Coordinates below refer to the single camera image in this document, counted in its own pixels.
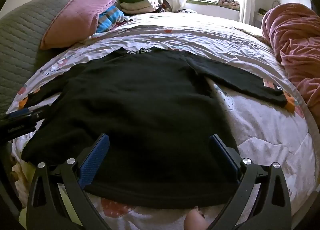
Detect pink blanket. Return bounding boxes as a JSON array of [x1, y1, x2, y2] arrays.
[[261, 2, 320, 120]]

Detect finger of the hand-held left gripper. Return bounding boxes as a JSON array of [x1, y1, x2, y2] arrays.
[[5, 109, 32, 121], [26, 104, 52, 121]]

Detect blue striped cloth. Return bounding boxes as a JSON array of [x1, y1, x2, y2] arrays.
[[96, 5, 133, 34]]

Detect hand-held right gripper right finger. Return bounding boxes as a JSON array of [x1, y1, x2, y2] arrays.
[[209, 133, 292, 230]]

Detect clothes on windowsill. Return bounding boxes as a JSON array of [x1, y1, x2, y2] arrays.
[[187, 0, 240, 10]]

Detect black sweater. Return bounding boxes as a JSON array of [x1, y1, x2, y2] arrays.
[[21, 47, 288, 209]]

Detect grey quilted headboard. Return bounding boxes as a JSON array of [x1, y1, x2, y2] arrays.
[[0, 0, 121, 118]]

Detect strawberry printed bed sheet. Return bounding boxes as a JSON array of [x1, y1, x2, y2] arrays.
[[5, 12, 318, 230]]

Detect pink quilted pillow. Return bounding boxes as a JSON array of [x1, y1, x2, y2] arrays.
[[40, 0, 118, 50]]

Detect white side table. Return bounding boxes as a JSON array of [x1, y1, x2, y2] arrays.
[[254, 8, 267, 29]]

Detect person's right hand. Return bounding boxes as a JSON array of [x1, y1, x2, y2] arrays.
[[184, 207, 208, 230]]

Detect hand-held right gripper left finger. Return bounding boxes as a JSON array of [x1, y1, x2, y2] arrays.
[[26, 133, 112, 230]]

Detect stack of folded clothes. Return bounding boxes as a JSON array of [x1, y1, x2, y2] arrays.
[[119, 0, 173, 16]]

